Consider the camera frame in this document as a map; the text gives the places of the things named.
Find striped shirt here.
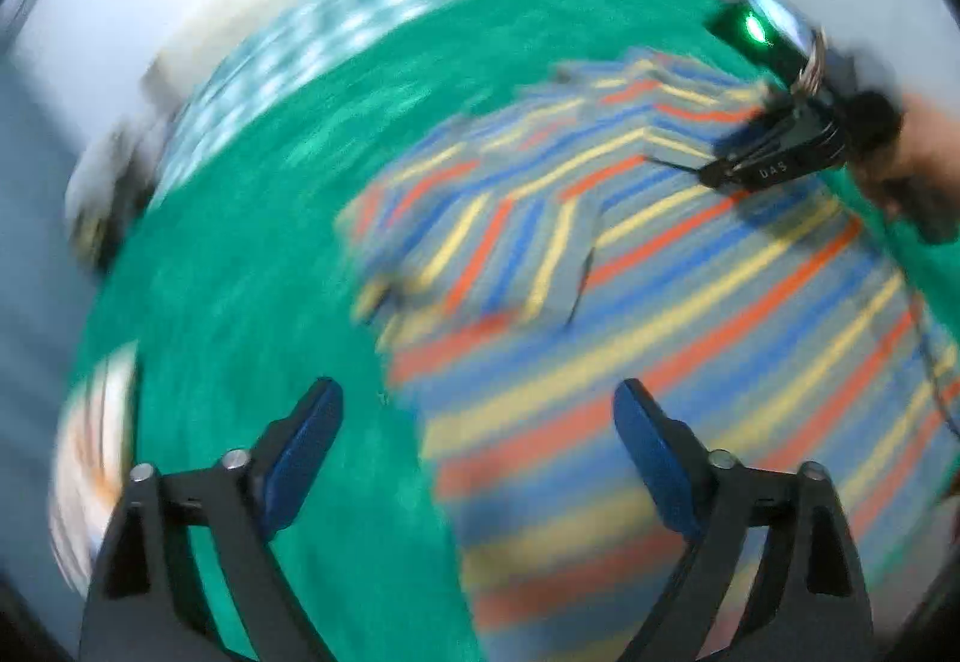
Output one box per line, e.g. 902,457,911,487
334,47,960,662

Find green white checkered sheet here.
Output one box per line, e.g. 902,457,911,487
161,0,597,202

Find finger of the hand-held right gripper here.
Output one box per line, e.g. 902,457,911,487
646,103,856,192

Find person's right hand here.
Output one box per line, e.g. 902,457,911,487
855,94,960,247

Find cream pillow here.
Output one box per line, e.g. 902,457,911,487
142,0,428,104

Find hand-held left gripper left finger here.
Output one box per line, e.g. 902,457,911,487
79,377,344,662

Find green blanket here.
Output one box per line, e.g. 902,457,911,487
71,0,960,662

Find grey curtain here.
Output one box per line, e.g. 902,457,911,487
0,32,102,633

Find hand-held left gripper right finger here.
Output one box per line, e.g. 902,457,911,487
613,378,875,662

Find orange white patterned pillow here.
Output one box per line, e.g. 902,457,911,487
47,343,142,599

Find pile of grey clothes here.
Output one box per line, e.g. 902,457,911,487
66,107,177,269

